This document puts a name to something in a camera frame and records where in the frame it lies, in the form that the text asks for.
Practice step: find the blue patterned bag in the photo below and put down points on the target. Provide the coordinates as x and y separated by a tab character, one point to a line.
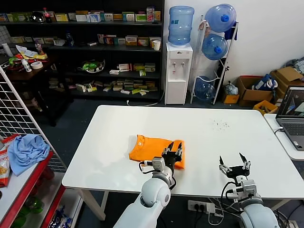
59	217

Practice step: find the yellow white paper pile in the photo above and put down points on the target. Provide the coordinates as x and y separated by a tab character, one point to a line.
28	53

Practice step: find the tall yellow medicine box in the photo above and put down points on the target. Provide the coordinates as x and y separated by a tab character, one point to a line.
157	16

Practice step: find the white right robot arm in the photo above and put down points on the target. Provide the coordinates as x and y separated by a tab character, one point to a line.
255	211

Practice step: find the black clamp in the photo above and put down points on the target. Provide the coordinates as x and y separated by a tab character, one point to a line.
227	69

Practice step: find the plain white medicine box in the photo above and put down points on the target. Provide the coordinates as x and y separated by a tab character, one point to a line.
81	18

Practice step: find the red white snack bag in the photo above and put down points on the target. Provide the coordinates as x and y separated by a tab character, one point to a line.
9	141

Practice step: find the grey plastic bag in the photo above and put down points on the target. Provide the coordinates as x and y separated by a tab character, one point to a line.
231	89

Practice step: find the shiny black helmet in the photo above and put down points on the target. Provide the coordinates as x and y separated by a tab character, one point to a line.
37	17

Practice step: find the orange yellow medicine box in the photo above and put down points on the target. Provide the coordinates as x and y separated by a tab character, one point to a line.
131	40

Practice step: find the cola bottle red cap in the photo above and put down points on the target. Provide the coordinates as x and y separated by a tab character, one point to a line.
47	16

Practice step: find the large white table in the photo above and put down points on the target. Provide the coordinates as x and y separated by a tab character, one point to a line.
249	142

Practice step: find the open cardboard box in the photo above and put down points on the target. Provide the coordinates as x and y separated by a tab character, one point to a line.
251	95

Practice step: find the dark wooden table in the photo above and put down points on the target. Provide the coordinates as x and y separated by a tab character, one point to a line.
28	76

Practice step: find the stacked green white boxes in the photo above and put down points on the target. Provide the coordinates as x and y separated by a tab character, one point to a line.
149	67

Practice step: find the flat white box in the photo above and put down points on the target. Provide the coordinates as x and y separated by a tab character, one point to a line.
114	71

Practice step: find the beige hanging pump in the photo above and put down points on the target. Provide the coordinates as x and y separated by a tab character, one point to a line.
204	26

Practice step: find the blue water jug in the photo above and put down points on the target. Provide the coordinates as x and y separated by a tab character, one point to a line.
214	47
180	26
220	17
204	90

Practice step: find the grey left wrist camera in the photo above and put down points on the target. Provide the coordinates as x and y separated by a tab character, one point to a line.
158	163

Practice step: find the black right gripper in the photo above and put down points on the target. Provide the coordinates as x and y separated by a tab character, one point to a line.
237	172

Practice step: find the green plastic bottle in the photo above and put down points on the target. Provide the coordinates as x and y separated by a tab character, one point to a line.
33	206

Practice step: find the green yellow medicine box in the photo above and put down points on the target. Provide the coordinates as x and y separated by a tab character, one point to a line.
139	67

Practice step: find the white metal jug rack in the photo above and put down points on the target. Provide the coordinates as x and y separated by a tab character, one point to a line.
216	92

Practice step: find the white box red stripe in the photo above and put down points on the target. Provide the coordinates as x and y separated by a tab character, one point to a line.
125	67

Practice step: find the beige tape roll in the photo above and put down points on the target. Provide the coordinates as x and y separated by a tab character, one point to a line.
33	65

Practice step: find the green fruit bowl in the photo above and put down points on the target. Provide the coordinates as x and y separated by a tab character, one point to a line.
91	66

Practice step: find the crumpled light blue cloth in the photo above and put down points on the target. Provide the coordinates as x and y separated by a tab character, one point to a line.
26	152

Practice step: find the striped clothes pile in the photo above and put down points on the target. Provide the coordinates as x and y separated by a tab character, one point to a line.
295	64

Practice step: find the closed brown cardboard box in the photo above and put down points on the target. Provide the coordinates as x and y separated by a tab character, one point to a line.
287	73

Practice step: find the small green box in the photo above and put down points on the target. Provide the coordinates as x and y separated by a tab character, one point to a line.
142	73

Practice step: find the orange t-shirt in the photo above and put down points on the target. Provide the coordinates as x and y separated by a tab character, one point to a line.
147	152

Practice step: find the yellow white medicine box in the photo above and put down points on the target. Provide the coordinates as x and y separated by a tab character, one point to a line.
61	17

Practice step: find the white water dispenser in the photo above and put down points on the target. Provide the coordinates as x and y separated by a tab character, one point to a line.
176	90

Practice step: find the tall white red box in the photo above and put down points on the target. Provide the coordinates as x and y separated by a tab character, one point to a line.
100	39

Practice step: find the red orange medicine box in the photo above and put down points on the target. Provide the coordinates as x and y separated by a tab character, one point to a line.
109	40

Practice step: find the white cylinder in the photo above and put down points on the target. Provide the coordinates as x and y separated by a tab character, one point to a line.
6	50

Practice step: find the small yellow box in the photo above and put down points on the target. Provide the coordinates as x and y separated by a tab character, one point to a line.
231	98

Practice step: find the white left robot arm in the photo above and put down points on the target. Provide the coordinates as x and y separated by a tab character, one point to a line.
154	192

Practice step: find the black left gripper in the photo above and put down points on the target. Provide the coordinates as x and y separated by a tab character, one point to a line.
172	159

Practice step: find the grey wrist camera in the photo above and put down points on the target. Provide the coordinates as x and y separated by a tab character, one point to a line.
248	187
158	163

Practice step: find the orange chips bag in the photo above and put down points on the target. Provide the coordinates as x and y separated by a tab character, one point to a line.
4	171

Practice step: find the green white medicine box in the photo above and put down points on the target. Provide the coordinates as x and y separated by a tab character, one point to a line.
128	17
140	17

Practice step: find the yellow plastic crate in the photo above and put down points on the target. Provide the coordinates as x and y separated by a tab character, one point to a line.
260	105

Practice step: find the white power strip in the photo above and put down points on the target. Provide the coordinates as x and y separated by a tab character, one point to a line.
197	205

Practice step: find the teal white medicine box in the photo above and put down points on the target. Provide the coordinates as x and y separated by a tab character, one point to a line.
120	41
106	17

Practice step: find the red and white cart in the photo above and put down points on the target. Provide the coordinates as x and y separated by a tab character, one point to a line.
16	190

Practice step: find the blue white medicine box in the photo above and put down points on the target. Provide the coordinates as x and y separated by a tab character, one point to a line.
93	17

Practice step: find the black shelving unit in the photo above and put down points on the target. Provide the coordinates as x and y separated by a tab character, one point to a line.
111	59

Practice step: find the small white side table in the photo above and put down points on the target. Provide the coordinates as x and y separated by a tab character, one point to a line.
285	147

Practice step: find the long white box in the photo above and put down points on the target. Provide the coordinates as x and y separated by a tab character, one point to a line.
125	92

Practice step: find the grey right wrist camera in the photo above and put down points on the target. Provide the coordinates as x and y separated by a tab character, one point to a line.
248	187

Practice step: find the small white bottle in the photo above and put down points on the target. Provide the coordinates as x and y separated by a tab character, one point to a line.
27	67

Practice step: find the tall pink medicine box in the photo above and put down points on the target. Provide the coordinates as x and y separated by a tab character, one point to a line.
150	14

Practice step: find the purple snack bottle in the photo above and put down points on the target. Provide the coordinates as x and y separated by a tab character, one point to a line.
39	48

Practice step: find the white box yellow edge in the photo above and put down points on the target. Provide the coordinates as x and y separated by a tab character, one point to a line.
80	87

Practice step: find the flat yellow medicine box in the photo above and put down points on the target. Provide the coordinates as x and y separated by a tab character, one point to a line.
117	17

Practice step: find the grey laptop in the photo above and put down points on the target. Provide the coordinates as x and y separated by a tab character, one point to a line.
293	128

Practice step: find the white charger adapter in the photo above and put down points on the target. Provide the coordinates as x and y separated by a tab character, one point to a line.
210	208

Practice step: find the white paper cup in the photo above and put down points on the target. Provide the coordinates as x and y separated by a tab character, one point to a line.
156	45

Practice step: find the dark blue bottle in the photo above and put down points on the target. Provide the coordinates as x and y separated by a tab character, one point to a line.
69	40

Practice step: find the red white medicine box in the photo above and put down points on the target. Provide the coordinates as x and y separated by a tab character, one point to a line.
143	42

